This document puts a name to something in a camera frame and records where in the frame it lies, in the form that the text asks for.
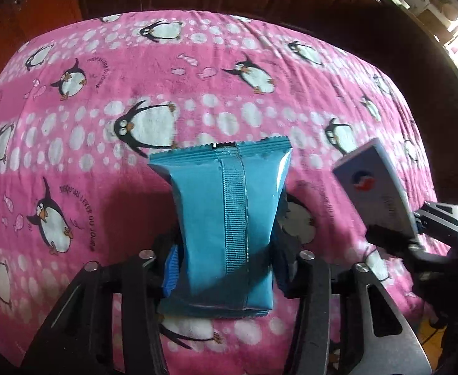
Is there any blue plastic packet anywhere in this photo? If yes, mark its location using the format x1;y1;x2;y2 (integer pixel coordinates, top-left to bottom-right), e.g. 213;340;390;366
148;136;292;318

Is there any pink penguin tablecloth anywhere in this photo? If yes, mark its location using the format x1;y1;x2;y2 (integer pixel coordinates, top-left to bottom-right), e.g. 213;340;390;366
0;11;435;365

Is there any white card box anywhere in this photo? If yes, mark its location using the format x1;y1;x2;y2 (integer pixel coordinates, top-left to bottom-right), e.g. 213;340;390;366
332;138;418;239

